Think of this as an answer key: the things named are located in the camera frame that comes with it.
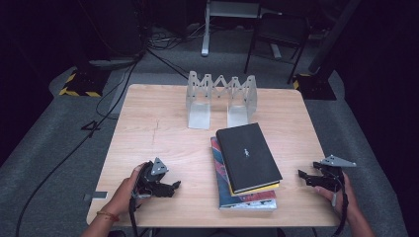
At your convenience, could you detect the hand-held gripper cable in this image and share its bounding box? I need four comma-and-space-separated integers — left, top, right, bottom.
128, 189, 140, 237
331, 172, 350, 237

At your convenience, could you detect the yellow book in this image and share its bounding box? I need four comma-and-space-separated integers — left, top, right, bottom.
228, 182, 281, 198

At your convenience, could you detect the black yellow striped base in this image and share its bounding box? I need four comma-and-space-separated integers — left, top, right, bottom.
292, 72, 338, 102
58, 67, 112, 99

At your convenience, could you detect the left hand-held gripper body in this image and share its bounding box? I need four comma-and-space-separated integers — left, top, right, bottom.
136, 157, 170, 198

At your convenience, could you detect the black hardcover book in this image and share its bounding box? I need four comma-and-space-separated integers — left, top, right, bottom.
215, 122, 284, 195

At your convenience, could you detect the dark slanted post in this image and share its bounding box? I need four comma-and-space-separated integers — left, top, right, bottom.
307, 0, 364, 75

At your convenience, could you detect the black equipment cabinet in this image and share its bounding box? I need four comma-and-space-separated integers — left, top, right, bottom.
75, 0, 147, 68

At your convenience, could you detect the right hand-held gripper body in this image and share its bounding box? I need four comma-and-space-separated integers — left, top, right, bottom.
319, 154, 358, 192

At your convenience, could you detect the orange bracelet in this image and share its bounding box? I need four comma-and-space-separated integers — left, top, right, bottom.
96, 210, 121, 222

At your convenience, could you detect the black chair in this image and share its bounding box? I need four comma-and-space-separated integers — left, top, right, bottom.
243, 12, 312, 85

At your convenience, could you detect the person's left hand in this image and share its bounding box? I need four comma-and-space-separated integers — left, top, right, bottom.
106, 162, 149, 216

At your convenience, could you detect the long black floor cable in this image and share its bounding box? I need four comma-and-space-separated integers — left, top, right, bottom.
14, 48, 147, 237

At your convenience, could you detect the grey tape tab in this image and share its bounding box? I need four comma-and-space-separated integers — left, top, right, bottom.
83, 191, 109, 202

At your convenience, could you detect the thick blue book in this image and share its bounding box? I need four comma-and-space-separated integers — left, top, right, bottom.
218, 197, 278, 212

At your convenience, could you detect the right hand-held gripper cable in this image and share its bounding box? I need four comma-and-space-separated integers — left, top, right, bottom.
331, 172, 350, 237

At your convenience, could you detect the person's right hand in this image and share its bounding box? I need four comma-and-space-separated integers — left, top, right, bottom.
314, 179, 360, 222

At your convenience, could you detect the grey metal desk stand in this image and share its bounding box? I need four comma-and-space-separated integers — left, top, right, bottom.
201, 0, 262, 58

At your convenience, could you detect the white expandable book rack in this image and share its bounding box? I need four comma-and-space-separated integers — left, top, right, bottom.
185, 70, 258, 130

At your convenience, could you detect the left hand-held gripper cable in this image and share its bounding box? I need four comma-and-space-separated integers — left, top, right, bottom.
128, 189, 140, 237

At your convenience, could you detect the red and blue illustrated book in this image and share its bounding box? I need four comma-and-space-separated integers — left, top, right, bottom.
209, 136, 277, 206

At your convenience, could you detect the bundle of floor cables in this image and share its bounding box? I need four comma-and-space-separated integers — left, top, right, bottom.
147, 24, 207, 51

